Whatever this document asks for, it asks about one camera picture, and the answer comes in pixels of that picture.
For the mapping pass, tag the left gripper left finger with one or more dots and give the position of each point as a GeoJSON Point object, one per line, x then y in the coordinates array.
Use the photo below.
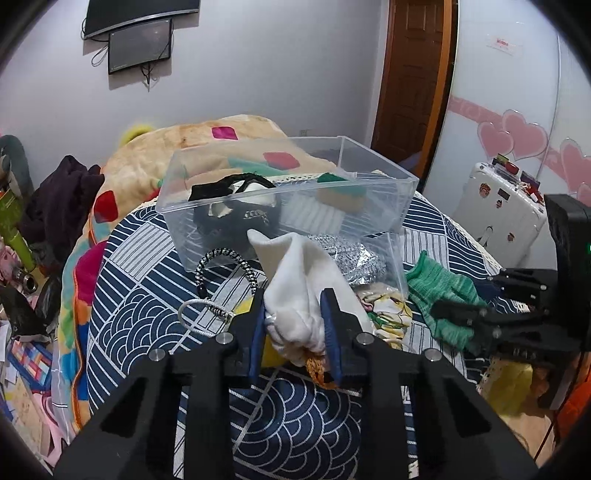
{"type": "Point", "coordinates": [258, 314]}

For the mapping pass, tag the grey knit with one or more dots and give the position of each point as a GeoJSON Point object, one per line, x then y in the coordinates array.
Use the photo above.
{"type": "Point", "coordinates": [359, 264]}

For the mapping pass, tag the green cardboard box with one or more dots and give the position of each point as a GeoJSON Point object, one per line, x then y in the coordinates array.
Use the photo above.
{"type": "Point", "coordinates": [11, 212]}

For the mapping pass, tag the colourful patchwork blanket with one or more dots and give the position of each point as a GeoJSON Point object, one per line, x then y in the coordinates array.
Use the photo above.
{"type": "Point", "coordinates": [133, 176]}

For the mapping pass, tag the white suitcase with stickers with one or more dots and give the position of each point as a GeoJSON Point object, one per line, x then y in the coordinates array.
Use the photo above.
{"type": "Point", "coordinates": [499, 214]}

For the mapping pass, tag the white wardrobe with hearts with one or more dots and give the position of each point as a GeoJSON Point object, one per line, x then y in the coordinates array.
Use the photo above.
{"type": "Point", "coordinates": [510, 59]}

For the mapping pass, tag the yellow plush item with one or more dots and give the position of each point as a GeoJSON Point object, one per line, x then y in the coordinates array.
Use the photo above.
{"type": "Point", "coordinates": [133, 132]}

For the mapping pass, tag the grey plush toy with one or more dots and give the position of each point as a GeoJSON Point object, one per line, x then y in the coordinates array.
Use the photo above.
{"type": "Point", "coordinates": [14, 167]}

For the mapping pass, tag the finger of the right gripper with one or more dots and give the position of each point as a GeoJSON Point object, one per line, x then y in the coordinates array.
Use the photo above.
{"type": "Point", "coordinates": [524, 281]}
{"type": "Point", "coordinates": [480, 320]}

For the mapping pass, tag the small black wall monitor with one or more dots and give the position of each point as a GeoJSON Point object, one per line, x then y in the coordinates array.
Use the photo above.
{"type": "Point", "coordinates": [140, 44]}

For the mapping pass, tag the white drawstring pouch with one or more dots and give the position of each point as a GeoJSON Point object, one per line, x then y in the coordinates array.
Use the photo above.
{"type": "Point", "coordinates": [297, 270]}

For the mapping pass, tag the wall mounted black television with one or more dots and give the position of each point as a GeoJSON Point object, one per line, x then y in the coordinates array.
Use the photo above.
{"type": "Point", "coordinates": [103, 16]}

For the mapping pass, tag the navy white patterned tablecloth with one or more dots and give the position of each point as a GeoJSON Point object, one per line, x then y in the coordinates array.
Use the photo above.
{"type": "Point", "coordinates": [284, 426]}

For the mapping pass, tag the dark purple garment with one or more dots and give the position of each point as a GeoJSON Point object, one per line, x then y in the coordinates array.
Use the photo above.
{"type": "Point", "coordinates": [54, 216]}

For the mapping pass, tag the clear plastic storage box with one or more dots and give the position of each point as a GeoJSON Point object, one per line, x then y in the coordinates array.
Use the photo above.
{"type": "Point", "coordinates": [326, 185]}

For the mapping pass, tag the yellow tennis ball with cord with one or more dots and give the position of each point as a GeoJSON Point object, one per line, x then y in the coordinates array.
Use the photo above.
{"type": "Point", "coordinates": [204, 299]}

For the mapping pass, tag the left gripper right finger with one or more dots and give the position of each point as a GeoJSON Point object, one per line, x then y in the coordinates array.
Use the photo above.
{"type": "Point", "coordinates": [330, 314]}

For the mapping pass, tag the brown wooden door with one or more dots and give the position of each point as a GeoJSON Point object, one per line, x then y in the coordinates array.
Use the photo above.
{"type": "Point", "coordinates": [416, 82]}

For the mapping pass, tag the black and white bag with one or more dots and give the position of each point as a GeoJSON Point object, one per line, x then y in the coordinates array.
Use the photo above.
{"type": "Point", "coordinates": [232, 206]}

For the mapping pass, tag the green knitted cloth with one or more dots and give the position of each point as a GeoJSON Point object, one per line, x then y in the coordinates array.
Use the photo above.
{"type": "Point", "coordinates": [429, 282]}

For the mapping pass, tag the floral patterned cloth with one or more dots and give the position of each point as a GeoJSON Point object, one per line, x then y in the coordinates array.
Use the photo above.
{"type": "Point", "coordinates": [387, 308]}

